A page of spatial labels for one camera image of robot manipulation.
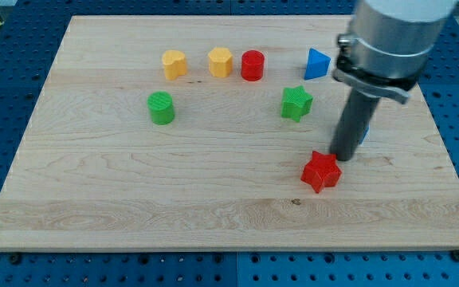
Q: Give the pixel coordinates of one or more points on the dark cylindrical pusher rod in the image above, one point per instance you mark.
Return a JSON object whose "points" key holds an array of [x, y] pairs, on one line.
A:
{"points": [[353, 123]]}

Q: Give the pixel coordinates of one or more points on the blue cube block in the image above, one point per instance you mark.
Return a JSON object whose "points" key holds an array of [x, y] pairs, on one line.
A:
{"points": [[364, 136]]}

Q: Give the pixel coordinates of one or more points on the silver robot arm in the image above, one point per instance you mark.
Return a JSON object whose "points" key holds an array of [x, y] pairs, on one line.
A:
{"points": [[381, 55]]}

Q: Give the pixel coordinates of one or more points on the green star block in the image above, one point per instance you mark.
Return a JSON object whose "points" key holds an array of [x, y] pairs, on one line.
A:
{"points": [[295, 103]]}

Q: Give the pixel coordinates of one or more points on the red star block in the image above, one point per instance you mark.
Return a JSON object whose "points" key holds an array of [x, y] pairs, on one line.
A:
{"points": [[321, 171]]}

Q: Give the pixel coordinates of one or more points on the blue triangle block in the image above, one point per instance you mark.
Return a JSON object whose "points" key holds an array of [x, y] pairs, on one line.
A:
{"points": [[317, 65]]}

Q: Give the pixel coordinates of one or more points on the red cylinder block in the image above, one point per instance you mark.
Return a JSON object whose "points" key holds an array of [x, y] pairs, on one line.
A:
{"points": [[252, 65]]}

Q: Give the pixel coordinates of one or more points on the yellow hexagon block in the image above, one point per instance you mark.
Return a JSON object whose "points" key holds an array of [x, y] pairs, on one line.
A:
{"points": [[220, 62]]}

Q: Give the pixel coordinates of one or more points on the yellow heart block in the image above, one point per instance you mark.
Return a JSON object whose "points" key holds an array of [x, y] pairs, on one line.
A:
{"points": [[174, 64]]}

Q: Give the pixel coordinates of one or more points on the green cylinder block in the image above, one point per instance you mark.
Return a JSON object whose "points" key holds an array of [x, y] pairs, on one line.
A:
{"points": [[161, 108]]}

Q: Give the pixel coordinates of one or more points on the wooden board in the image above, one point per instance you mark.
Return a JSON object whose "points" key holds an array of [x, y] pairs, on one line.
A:
{"points": [[93, 173]]}

